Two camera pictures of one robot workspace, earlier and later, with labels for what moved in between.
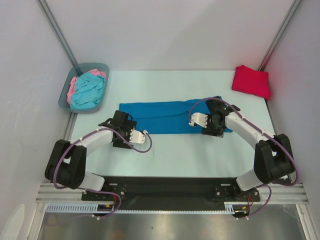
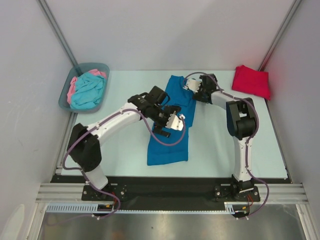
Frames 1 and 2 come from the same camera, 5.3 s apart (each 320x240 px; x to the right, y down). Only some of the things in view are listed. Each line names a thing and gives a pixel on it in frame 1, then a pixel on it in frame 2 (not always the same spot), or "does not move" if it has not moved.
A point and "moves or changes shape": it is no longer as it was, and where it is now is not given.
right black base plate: [231, 192] does not move
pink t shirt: [72, 87] does not move
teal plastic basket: [85, 90] does not move
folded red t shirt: [249, 81] does not move
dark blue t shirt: [167, 117] moves or changes shape
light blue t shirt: [89, 88] does not move
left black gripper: [129, 126] -> [169, 110]
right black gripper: [213, 131] -> [201, 90]
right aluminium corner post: [279, 35] does not move
